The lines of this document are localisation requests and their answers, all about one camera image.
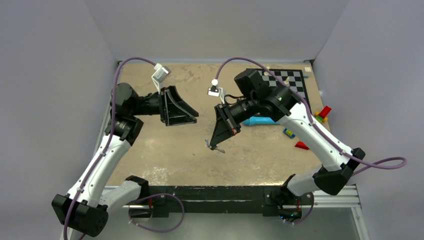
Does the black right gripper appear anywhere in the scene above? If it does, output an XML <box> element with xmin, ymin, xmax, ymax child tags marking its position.
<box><xmin>210</xmin><ymin>94</ymin><xmax>259</xmax><ymax>147</ymax></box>

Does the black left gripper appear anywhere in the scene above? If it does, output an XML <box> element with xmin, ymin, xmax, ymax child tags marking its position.
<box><xmin>130</xmin><ymin>85</ymin><xmax>198</xmax><ymax>126</ymax></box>

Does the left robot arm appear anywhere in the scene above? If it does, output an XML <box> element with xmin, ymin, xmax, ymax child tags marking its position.
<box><xmin>51</xmin><ymin>83</ymin><xmax>199</xmax><ymax>240</ymax></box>

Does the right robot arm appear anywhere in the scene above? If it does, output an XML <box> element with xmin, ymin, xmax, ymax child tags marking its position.
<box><xmin>209</xmin><ymin>69</ymin><xmax>365</xmax><ymax>204</ymax></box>

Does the light blue plastic cylinder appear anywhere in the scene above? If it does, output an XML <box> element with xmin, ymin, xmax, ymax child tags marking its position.
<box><xmin>242</xmin><ymin>116</ymin><xmax>279</xmax><ymax>126</ymax></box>

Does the red triangular block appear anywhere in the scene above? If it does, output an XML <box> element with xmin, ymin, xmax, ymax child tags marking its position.
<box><xmin>295</xmin><ymin>141</ymin><xmax>309</xmax><ymax>150</ymax></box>

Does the black white chessboard mat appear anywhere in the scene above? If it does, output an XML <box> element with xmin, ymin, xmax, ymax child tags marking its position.
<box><xmin>246</xmin><ymin>68</ymin><xmax>311</xmax><ymax>110</ymax></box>

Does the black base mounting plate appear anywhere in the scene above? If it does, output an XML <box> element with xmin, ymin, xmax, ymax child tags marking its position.
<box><xmin>146</xmin><ymin>185</ymin><xmax>314</xmax><ymax>218</ymax></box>

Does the red green toy block stack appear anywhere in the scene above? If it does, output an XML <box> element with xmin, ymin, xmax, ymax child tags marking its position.
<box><xmin>314</xmin><ymin>105</ymin><xmax>332</xmax><ymax>123</ymax></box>

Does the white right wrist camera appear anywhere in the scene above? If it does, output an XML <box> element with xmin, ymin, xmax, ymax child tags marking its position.
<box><xmin>207</xmin><ymin>79</ymin><xmax>226</xmax><ymax>104</ymax></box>

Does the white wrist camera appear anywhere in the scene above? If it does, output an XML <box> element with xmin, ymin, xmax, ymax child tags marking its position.
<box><xmin>207</xmin><ymin>79</ymin><xmax>226</xmax><ymax>104</ymax></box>
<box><xmin>151</xmin><ymin>63</ymin><xmax>171</xmax><ymax>92</ymax></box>

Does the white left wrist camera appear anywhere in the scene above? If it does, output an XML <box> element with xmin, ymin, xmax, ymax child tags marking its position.
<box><xmin>151</xmin><ymin>63</ymin><xmax>171</xmax><ymax>92</ymax></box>

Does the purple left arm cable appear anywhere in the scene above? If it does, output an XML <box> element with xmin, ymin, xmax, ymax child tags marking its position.
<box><xmin>62</xmin><ymin>56</ymin><xmax>157</xmax><ymax>240</ymax></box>

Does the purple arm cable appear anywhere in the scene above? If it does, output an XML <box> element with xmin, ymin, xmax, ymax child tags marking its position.
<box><xmin>62</xmin><ymin>56</ymin><xmax>157</xmax><ymax>240</ymax></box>
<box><xmin>215</xmin><ymin>56</ymin><xmax>408</xmax><ymax>176</ymax></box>

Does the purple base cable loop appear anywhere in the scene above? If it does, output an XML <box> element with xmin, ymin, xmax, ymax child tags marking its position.
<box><xmin>128</xmin><ymin>193</ymin><xmax>186</xmax><ymax>233</ymax></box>

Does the aluminium frame rail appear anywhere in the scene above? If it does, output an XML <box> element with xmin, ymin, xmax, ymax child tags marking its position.
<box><xmin>99</xmin><ymin>182</ymin><xmax>370</xmax><ymax>240</ymax></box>

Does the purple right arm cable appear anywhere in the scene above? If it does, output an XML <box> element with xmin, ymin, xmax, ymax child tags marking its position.
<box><xmin>215</xmin><ymin>56</ymin><xmax>408</xmax><ymax>176</ymax></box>

